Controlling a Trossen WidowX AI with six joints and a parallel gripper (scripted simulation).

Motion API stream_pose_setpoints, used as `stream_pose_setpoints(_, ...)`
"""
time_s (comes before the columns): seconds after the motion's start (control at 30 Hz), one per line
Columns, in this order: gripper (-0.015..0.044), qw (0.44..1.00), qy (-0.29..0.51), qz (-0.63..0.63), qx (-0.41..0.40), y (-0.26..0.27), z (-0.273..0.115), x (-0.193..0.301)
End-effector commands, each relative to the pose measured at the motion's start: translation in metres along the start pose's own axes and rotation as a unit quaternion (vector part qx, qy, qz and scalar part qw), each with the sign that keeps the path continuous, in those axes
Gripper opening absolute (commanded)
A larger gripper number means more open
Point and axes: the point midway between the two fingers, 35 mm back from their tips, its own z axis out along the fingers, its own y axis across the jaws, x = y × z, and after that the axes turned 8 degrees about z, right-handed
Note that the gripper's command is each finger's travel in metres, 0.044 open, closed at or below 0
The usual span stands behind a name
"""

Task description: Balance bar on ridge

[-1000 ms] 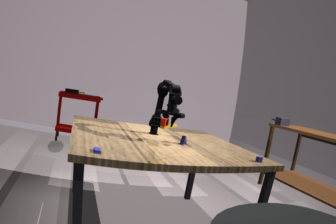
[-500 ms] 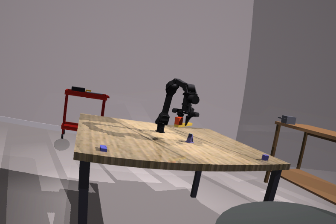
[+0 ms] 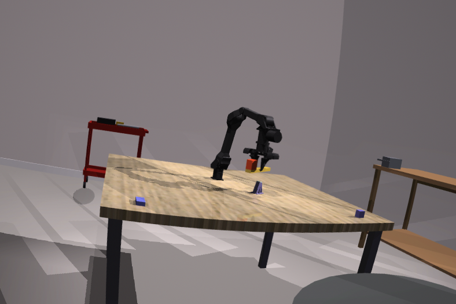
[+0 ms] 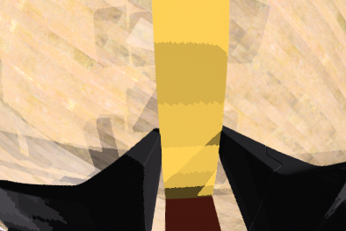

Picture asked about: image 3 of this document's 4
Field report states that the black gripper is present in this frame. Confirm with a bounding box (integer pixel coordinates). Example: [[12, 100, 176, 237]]
[[243, 139, 280, 171]]

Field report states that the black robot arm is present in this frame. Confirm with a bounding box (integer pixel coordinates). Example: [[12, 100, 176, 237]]
[[211, 107, 282, 181]]

